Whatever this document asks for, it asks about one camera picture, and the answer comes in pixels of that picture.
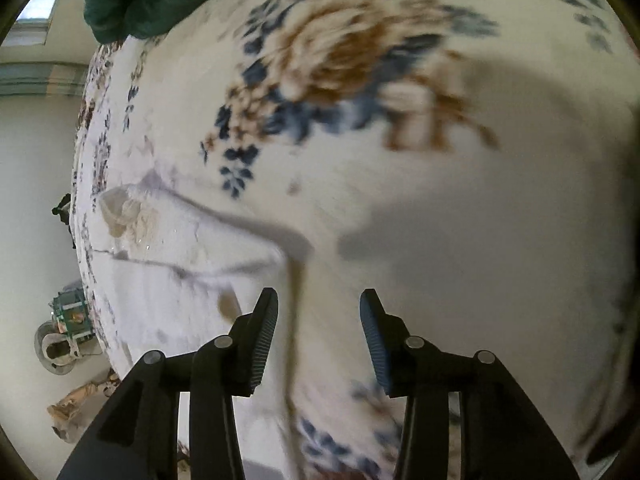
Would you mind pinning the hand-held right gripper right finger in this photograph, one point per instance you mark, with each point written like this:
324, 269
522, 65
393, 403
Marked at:
372, 332

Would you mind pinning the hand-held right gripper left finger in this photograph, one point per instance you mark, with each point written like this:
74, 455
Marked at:
266, 327

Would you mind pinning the small white garment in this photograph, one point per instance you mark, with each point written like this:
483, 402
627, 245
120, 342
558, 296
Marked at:
165, 240

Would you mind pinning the cream floral blanket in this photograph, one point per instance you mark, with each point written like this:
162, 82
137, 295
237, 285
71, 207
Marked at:
450, 210

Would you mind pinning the green box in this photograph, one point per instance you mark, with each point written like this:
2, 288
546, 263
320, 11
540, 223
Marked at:
70, 310

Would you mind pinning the brown patterned cloth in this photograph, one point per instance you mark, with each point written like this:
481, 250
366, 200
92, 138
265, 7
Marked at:
80, 402

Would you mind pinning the round grey container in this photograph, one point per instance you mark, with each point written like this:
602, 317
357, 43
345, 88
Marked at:
55, 352

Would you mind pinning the small black object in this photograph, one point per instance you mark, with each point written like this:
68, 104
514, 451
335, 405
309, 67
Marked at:
63, 210

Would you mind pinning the dark green cloth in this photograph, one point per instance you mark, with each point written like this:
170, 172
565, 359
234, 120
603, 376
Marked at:
130, 0

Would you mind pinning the window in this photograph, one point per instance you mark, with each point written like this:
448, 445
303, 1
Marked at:
40, 10

